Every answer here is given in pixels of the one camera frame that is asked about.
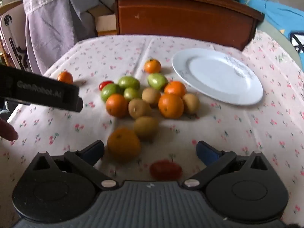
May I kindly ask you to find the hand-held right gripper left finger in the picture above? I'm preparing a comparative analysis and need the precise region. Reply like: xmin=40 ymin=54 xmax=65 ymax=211
xmin=31 ymin=140 xmax=118 ymax=192

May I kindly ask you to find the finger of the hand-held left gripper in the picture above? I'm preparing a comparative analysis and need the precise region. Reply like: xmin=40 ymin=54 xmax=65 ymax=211
xmin=64 ymin=83 xmax=84 ymax=113

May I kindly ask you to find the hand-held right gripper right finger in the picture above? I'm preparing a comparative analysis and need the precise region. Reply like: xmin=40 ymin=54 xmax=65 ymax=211
xmin=182 ymin=141 xmax=272 ymax=191

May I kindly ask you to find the orange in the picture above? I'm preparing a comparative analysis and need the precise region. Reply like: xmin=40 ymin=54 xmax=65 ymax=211
xmin=144 ymin=59 xmax=162 ymax=74
xmin=106 ymin=94 xmax=129 ymax=118
xmin=107 ymin=128 xmax=141 ymax=163
xmin=164 ymin=81 xmax=187 ymax=98
xmin=57 ymin=71 xmax=74 ymax=84
xmin=158 ymin=93 xmax=184 ymax=119

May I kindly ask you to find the white plate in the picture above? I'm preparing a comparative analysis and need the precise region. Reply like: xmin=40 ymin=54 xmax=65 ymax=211
xmin=171 ymin=48 xmax=264 ymax=105

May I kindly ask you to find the person's left hand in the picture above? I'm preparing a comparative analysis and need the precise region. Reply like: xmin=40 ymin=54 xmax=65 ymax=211
xmin=0 ymin=118 xmax=19 ymax=141

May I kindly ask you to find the cherry print tablecloth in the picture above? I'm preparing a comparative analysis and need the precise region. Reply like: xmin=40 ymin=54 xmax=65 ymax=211
xmin=0 ymin=34 xmax=304 ymax=228

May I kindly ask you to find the white chair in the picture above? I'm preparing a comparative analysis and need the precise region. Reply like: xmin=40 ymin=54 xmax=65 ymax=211
xmin=0 ymin=4 xmax=30 ymax=70

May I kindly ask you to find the lilac striped cloth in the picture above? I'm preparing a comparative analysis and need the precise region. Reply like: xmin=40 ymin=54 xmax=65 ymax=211
xmin=25 ymin=0 xmax=98 ymax=74

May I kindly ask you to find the cardboard box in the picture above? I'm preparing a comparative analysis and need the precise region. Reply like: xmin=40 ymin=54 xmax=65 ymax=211
xmin=87 ymin=5 xmax=118 ymax=37

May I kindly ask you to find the grey-green bedsheet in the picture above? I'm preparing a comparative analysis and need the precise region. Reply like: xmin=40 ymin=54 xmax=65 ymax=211
xmin=256 ymin=19 xmax=304 ymax=73

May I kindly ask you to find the brown wooden cabinet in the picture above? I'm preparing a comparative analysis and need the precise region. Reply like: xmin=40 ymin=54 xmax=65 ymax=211
xmin=106 ymin=0 xmax=265 ymax=51

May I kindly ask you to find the blue printed blanket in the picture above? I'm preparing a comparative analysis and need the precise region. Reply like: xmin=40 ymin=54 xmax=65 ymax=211
xmin=239 ymin=0 xmax=304 ymax=55

